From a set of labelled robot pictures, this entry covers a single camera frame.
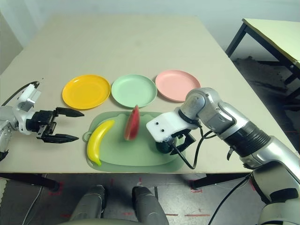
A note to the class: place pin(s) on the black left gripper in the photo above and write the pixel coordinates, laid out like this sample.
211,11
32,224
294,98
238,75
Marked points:
42,122

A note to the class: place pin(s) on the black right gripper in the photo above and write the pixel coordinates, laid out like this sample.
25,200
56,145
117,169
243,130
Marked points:
181,136

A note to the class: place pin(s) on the dark green toy avocado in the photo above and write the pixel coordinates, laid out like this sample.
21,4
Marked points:
162,147

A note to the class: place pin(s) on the yellow toy banana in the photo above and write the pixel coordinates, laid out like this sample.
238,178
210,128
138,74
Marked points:
96,140

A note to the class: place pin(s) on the red toy watermelon slice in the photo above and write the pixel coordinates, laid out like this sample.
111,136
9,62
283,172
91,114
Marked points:
132,124

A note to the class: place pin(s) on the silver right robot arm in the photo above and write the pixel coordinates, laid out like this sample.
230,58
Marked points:
234,126

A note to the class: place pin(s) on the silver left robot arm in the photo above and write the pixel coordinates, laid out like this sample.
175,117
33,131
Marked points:
7,131

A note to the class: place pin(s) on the yellow plastic plate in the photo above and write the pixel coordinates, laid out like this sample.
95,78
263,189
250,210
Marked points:
85,92

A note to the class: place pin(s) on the red floor tape square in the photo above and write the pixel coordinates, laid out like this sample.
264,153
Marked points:
195,191
59,187

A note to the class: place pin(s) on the black table foot bar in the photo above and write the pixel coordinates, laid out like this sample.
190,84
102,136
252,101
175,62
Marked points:
218,181
30,179

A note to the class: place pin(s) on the green silicone mat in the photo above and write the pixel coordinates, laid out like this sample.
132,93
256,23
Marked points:
131,154

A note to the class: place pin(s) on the pink plastic plate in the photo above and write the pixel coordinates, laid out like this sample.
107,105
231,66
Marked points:
175,84

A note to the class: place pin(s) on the grey right robot leg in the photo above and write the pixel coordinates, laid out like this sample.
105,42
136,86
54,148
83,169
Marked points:
147,204

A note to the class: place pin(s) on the grey robot leg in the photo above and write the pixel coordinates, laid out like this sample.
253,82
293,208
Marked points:
147,204
89,201

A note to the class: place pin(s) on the light green plastic plate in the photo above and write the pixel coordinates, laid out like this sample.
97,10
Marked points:
133,91

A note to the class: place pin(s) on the grey left robot leg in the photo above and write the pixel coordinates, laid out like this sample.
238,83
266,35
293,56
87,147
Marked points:
89,201

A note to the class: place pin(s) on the grey robot torso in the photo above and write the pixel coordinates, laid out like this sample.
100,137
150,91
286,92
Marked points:
98,221

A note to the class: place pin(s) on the dark rough floor mat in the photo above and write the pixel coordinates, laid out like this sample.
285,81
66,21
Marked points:
257,70

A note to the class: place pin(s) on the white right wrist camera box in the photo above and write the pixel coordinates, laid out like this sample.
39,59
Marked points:
161,126

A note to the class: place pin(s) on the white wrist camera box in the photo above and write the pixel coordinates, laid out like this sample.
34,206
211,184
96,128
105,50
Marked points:
29,95
161,126

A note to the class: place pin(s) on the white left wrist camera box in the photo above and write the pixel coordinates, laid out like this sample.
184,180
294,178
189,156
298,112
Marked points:
29,95

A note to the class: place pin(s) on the beige side table black frame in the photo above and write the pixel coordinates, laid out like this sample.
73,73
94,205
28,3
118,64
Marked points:
276,32

